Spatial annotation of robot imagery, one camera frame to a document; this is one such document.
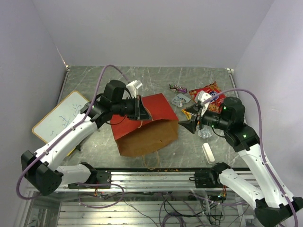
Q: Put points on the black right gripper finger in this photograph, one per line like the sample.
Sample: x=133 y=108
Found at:
x=192 y=109
x=190 y=125

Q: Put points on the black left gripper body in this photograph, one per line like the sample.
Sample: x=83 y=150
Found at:
x=129 y=108

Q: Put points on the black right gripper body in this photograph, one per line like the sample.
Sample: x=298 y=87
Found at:
x=215 y=120

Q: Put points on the yellow candy packet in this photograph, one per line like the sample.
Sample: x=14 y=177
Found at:
x=189 y=115

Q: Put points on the clear plastic wrapper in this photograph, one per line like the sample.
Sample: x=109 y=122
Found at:
x=204 y=133
x=180 y=99

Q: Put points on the red brown paper bag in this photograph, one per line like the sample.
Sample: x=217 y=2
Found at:
x=145 y=138

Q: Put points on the purple brown candy packet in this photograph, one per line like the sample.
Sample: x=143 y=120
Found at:
x=177 y=88

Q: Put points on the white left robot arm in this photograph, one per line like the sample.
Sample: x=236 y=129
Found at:
x=42 y=168

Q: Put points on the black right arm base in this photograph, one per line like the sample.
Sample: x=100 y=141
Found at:
x=209 y=177

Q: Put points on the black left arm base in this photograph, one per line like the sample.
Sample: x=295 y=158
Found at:
x=99 y=178

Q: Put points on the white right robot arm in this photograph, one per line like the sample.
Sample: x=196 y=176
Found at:
x=271 y=201

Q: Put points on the white eraser block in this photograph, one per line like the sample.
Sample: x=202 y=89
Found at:
x=208 y=153

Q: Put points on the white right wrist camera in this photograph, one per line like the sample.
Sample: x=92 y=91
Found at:
x=205 y=99

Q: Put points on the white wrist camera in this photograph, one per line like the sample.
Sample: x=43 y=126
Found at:
x=205 y=99
x=133 y=87

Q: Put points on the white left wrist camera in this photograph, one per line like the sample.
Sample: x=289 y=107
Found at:
x=133 y=87

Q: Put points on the aluminium frame rail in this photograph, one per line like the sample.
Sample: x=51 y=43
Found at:
x=151 y=182

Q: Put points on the small whiteboard yellow frame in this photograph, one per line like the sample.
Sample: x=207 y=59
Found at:
x=60 y=117

